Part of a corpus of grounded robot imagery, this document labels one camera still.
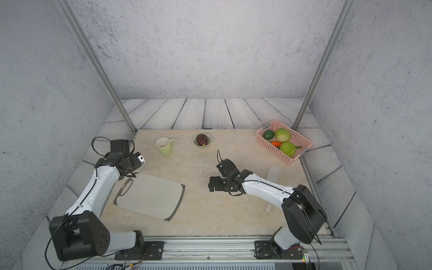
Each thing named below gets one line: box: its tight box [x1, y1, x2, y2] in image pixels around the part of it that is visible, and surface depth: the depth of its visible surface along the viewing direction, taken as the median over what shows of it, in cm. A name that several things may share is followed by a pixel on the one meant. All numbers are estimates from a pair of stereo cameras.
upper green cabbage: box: [275, 128, 292, 143], surface depth 110 cm
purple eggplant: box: [196, 133, 208, 147], surface depth 113 cm
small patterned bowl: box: [192, 132, 212, 148], surface depth 112 cm
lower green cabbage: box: [279, 141, 297, 158], surface depth 101 cm
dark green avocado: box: [263, 129, 276, 141], surface depth 116 cm
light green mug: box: [155, 137, 177, 157], surface depth 104 cm
